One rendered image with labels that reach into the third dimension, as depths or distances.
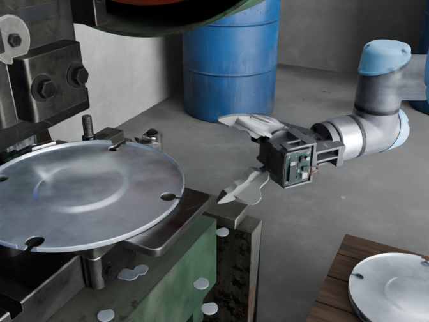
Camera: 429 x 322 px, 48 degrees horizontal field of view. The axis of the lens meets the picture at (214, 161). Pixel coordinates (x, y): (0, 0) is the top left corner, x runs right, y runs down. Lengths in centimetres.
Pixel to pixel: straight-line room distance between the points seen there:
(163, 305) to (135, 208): 19
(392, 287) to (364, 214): 95
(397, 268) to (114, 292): 75
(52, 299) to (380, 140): 57
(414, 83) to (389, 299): 52
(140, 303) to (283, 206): 145
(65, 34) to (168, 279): 38
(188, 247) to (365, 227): 132
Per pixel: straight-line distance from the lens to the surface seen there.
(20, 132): 67
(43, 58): 62
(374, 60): 81
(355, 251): 130
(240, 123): 71
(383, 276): 121
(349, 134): 81
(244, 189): 78
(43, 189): 70
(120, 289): 72
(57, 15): 68
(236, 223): 86
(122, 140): 93
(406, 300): 116
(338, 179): 234
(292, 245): 187
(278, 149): 74
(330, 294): 116
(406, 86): 83
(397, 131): 88
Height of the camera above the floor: 113
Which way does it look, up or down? 28 degrees down
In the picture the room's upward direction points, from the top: straight up
